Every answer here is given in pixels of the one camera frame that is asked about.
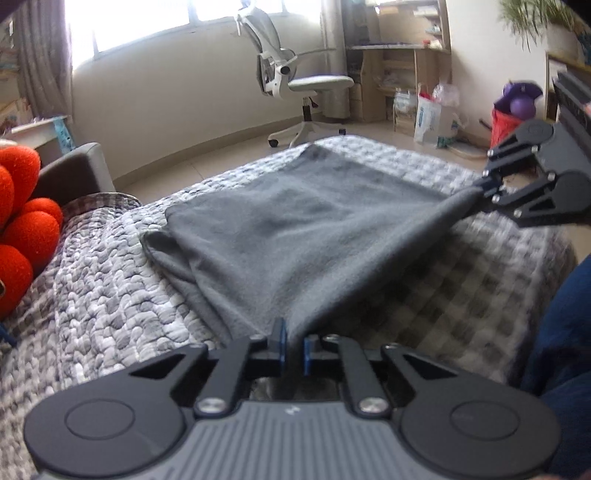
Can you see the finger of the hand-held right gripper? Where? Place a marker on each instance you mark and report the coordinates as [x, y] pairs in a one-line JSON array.
[[521, 203], [510, 154]]

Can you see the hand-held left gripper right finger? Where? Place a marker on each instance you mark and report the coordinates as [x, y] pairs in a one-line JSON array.
[[308, 354]]

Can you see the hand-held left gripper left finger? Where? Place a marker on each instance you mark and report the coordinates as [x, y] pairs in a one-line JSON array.
[[279, 344]]

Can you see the grey fleece towel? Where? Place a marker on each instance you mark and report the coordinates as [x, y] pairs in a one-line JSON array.
[[300, 221]]

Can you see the red basket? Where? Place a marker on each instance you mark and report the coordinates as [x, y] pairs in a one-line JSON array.
[[505, 127]]

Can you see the purple toy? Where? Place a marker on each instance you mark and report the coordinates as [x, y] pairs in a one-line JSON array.
[[519, 97]]

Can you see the white plastic bag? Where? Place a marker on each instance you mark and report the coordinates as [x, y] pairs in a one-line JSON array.
[[431, 120]]

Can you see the potted green plant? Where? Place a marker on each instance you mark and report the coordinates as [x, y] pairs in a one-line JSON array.
[[554, 27]]

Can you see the wooden desk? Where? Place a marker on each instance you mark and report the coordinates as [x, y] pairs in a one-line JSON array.
[[406, 46]]

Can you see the person's blue trouser leg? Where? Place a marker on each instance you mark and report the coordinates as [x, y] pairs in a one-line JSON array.
[[563, 360]]

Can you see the grey checked quilted blanket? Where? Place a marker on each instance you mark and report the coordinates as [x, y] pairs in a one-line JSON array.
[[115, 286]]

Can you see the white office chair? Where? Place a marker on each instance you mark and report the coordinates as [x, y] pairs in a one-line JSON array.
[[318, 83]]

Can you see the red knitted flower cushion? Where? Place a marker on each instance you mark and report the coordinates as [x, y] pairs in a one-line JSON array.
[[23, 240]]

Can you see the blue hanging bag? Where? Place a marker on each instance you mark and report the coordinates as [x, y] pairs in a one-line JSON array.
[[63, 134]]

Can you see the white desk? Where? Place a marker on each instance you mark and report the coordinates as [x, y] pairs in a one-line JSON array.
[[32, 129]]

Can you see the window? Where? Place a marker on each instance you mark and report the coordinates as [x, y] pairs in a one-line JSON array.
[[184, 18]]

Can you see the grey curtain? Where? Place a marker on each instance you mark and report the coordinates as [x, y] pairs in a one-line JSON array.
[[44, 55]]

